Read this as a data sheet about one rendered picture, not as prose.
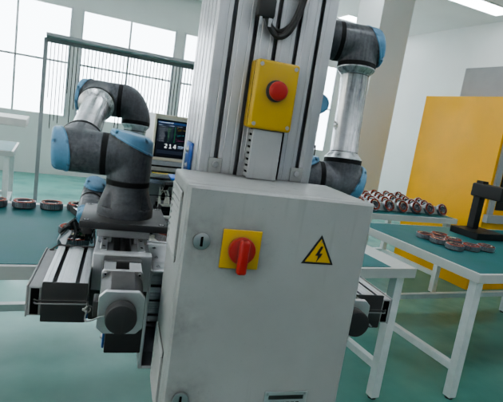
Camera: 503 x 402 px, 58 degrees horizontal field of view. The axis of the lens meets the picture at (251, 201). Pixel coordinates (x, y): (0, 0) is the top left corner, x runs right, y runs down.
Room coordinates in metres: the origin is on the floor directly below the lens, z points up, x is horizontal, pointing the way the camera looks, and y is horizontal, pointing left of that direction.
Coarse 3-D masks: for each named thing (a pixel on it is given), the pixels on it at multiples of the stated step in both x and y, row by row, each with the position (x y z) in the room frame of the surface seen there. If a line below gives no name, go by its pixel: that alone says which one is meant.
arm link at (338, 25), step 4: (336, 20) 1.42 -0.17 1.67; (340, 20) 1.43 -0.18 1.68; (336, 24) 1.41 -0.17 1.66; (340, 24) 1.41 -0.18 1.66; (336, 28) 1.40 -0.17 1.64; (340, 28) 1.40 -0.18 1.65; (336, 32) 1.40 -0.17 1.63; (340, 32) 1.40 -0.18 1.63; (336, 36) 1.39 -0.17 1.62; (340, 36) 1.40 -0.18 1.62; (336, 40) 1.40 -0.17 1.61; (340, 40) 1.40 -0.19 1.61; (332, 44) 1.40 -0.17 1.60; (336, 44) 1.40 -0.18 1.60; (332, 48) 1.40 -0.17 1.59; (336, 48) 1.40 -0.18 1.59; (332, 52) 1.41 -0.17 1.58; (336, 52) 1.41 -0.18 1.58; (332, 56) 1.43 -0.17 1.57
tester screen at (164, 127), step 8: (160, 120) 2.04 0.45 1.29; (160, 128) 2.04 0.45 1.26; (168, 128) 2.06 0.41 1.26; (176, 128) 2.07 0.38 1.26; (184, 128) 2.09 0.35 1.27; (160, 136) 2.05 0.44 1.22; (168, 136) 2.06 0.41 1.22; (176, 136) 2.08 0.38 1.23; (184, 136) 2.09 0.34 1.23; (160, 144) 2.05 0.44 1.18
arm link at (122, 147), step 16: (112, 128) 1.23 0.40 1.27; (112, 144) 1.19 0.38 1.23; (128, 144) 1.19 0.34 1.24; (144, 144) 1.21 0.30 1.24; (112, 160) 1.19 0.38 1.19; (128, 160) 1.20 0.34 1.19; (144, 160) 1.22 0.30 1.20; (112, 176) 1.20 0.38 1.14; (128, 176) 1.20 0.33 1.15; (144, 176) 1.22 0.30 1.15
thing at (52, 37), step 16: (48, 32) 4.75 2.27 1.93; (96, 48) 5.16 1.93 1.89; (112, 48) 5.04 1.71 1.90; (128, 48) 5.08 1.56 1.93; (80, 64) 5.11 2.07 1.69; (144, 64) 5.40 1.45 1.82; (160, 64) 5.48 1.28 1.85; (176, 64) 5.54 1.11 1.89; (192, 64) 5.41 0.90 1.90; (48, 80) 4.98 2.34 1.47; (64, 80) 5.05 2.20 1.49; (144, 96) 5.42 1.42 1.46; (160, 96) 5.50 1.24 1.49
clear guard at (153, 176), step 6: (150, 174) 1.91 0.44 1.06; (156, 174) 1.94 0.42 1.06; (162, 174) 1.97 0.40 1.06; (150, 180) 1.80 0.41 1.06; (156, 180) 1.81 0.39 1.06; (162, 180) 1.82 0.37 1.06; (168, 180) 1.83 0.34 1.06; (150, 186) 1.78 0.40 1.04; (156, 186) 1.79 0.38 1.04; (162, 186) 1.80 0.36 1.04; (150, 192) 1.76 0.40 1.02; (156, 192) 1.77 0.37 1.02; (162, 192) 1.78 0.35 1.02; (168, 192) 1.80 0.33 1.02
